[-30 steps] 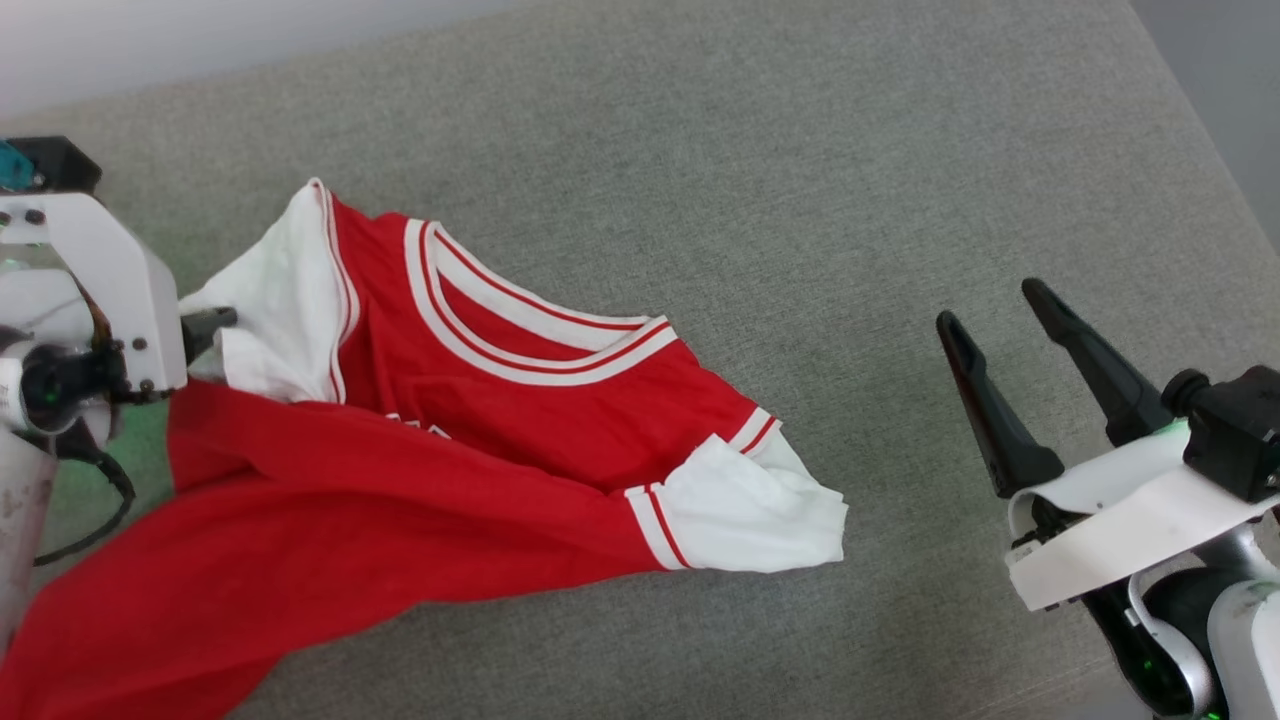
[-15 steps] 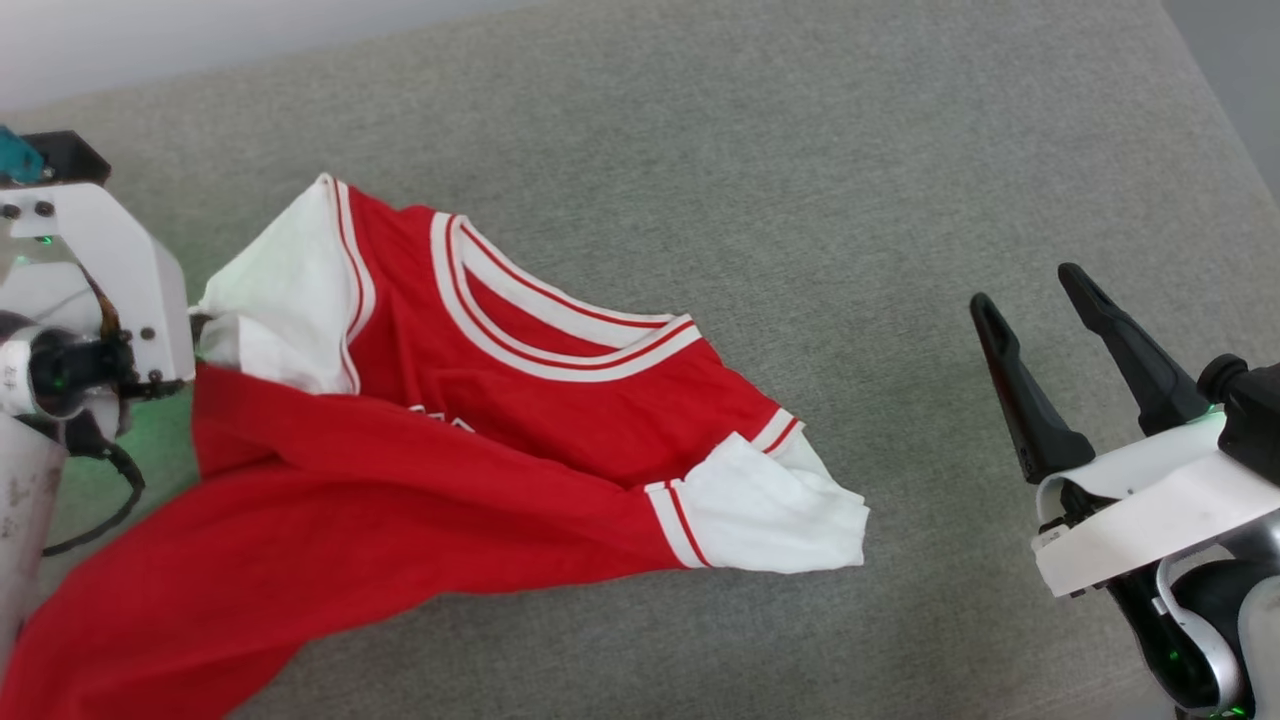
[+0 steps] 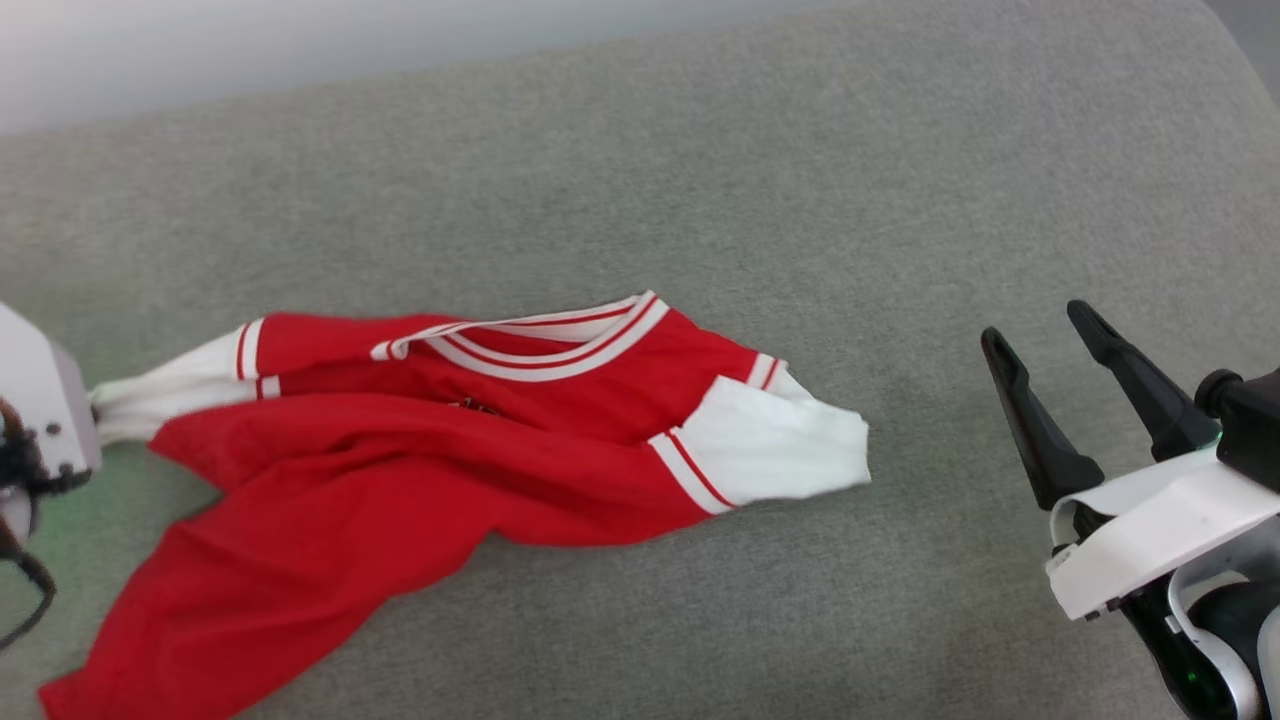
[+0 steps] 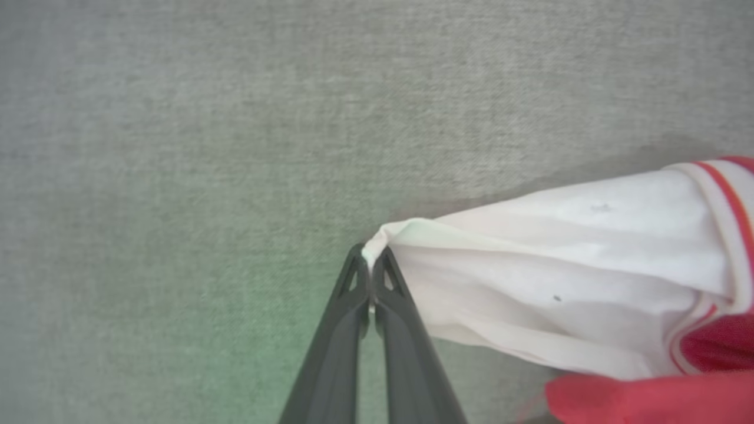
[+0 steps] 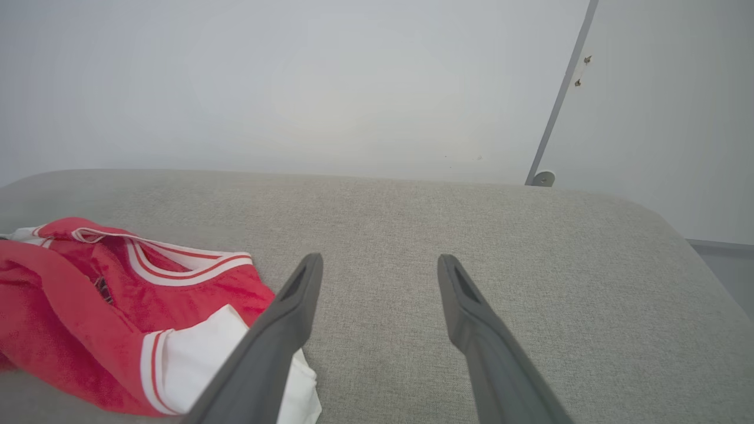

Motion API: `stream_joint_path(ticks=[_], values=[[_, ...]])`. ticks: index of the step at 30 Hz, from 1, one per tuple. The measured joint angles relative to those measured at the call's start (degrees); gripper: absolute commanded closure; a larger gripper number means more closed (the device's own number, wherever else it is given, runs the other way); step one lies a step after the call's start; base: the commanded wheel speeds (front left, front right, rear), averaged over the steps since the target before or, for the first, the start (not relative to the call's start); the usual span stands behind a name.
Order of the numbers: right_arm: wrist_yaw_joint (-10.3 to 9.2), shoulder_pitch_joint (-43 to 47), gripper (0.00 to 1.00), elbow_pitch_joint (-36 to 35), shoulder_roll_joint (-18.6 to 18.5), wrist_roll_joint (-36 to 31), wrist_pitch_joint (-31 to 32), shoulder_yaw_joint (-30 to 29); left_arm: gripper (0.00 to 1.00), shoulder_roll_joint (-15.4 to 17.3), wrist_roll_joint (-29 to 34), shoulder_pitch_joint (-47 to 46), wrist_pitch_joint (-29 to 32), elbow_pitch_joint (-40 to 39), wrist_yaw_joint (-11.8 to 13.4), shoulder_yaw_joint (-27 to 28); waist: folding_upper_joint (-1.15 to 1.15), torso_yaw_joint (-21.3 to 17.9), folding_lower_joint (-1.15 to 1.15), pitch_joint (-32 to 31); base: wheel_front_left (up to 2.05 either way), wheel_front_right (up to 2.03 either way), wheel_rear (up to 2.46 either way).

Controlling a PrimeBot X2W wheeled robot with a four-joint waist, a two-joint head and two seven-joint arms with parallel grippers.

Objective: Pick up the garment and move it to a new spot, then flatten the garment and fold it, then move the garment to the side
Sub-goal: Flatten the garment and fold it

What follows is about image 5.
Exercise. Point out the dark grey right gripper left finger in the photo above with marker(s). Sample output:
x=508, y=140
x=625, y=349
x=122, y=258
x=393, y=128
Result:
x=277, y=335

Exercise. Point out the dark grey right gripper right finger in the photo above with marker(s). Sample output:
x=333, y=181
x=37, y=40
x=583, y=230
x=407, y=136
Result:
x=489, y=353

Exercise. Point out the red and white jersey garment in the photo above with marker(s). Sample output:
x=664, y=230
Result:
x=59, y=306

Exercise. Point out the beige fabric sofa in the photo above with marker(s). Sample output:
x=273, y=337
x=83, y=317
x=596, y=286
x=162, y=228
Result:
x=589, y=294

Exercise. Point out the grey baseboard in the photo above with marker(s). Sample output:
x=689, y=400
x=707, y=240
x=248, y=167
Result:
x=724, y=245

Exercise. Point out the round grey wall fitting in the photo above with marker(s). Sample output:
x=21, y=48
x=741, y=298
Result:
x=543, y=179

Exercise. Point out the grey vertical wall strip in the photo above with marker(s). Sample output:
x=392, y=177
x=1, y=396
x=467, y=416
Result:
x=560, y=97

